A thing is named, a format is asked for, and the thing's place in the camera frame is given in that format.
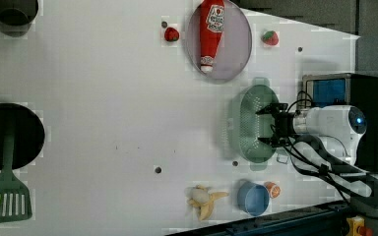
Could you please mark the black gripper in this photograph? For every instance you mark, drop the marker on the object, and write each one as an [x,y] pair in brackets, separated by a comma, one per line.
[283,125]

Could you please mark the green oval strainer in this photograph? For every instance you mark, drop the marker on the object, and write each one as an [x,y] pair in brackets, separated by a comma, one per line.
[245,127]

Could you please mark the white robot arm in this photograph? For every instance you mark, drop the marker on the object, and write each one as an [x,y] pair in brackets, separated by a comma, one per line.
[323,143]

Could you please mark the green mug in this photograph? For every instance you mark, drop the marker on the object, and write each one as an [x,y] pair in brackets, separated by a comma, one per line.
[282,158]

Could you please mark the orange slice toy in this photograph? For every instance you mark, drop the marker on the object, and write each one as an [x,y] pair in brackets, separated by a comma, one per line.
[273,189]

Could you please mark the blue cup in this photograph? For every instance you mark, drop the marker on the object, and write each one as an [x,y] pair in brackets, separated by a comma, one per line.
[253,198]

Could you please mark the grey round plate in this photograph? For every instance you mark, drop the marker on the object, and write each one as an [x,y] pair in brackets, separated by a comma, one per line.
[235,45]

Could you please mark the red strawberry green top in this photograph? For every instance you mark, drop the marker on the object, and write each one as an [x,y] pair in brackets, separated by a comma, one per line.
[270,38]

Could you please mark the black toaster oven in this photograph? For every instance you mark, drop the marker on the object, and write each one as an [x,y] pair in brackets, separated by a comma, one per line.
[357,90]

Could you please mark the peeled banana toy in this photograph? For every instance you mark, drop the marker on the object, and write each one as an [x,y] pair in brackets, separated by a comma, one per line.
[204,201]

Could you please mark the red ketchup bottle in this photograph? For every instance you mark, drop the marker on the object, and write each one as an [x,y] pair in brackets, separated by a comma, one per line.
[211,29]

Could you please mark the yellow red emergency button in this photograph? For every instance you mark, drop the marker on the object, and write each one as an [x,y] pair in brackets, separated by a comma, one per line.
[357,227]

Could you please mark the dark red strawberry toy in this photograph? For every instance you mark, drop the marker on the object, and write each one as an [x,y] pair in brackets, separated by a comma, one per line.
[171,34]

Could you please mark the green slotted spatula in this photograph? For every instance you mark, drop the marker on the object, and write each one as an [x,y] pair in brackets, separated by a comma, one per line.
[15,197]

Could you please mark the black cup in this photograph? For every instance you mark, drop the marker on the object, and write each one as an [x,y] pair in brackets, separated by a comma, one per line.
[18,12]

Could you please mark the blue metal frame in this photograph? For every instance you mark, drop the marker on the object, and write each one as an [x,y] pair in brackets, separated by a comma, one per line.
[321,220]

